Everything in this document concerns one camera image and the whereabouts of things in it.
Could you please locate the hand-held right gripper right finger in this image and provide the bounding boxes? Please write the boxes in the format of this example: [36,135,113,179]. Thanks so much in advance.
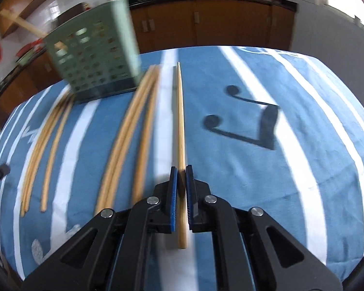
[185,164,343,291]

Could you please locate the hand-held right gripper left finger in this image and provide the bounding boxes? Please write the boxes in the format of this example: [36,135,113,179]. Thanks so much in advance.
[23,167,179,291]

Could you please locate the wooden chopstick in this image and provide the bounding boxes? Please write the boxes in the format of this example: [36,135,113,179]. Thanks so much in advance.
[176,62,188,248]

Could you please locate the bundle of wooden chopsticks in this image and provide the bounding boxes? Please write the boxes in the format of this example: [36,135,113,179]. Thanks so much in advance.
[20,65,161,218]

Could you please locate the green perforated utensil holder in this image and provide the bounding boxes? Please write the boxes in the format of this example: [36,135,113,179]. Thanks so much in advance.
[43,0,141,104]

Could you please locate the blue white striped tablecloth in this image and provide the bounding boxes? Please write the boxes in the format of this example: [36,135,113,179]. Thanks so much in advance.
[0,45,364,291]

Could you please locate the wooden lower kitchen cabinets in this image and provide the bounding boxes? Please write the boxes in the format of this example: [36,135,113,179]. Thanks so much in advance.
[129,0,298,54]

